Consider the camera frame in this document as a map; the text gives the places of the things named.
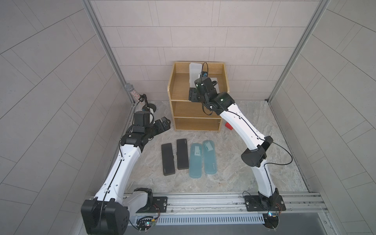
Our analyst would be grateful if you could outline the clear white pencil case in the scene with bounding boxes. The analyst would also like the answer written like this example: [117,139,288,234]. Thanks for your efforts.
[189,63,202,88]
[211,77,220,94]

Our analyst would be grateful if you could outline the black pencil case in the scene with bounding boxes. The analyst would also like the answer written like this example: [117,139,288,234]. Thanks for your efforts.
[177,139,189,170]
[161,143,175,176]

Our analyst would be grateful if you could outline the teal pencil case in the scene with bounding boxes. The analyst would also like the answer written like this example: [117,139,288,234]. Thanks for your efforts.
[203,140,217,175]
[189,143,202,179]

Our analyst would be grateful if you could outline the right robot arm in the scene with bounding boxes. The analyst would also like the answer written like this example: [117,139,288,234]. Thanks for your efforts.
[189,76,280,209]

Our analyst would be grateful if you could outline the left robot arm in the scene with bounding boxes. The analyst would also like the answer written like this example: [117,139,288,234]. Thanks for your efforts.
[81,111,171,235]

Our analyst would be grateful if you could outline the wooden three-tier shelf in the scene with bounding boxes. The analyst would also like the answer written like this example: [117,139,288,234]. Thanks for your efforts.
[167,62,222,132]

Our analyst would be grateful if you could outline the black round stand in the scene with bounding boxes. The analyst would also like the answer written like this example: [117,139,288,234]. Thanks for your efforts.
[139,94,157,115]

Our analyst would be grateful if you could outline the red toy block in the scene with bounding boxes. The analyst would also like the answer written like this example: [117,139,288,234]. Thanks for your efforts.
[225,122,233,130]

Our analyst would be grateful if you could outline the clear tube with beads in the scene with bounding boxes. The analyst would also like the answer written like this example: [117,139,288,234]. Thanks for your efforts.
[124,83,143,102]

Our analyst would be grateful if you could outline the left circuit board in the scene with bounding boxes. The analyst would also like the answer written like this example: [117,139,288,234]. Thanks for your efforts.
[136,216,158,233]

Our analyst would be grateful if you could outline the circuit board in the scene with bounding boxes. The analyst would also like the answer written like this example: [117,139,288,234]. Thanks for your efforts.
[136,216,158,233]
[262,213,279,230]

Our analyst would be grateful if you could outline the right circuit board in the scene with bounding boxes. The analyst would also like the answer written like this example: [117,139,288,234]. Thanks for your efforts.
[262,213,279,230]

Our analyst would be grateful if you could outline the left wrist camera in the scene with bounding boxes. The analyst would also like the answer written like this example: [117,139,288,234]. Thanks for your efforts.
[133,111,154,127]

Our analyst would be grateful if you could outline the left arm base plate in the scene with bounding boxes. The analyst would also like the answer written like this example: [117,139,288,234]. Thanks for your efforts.
[137,196,168,213]

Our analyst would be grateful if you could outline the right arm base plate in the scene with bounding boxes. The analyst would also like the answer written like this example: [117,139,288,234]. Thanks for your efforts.
[243,195,286,212]

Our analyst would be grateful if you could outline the aluminium mounting rail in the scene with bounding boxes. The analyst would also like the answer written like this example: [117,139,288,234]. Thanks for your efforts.
[83,192,328,216]

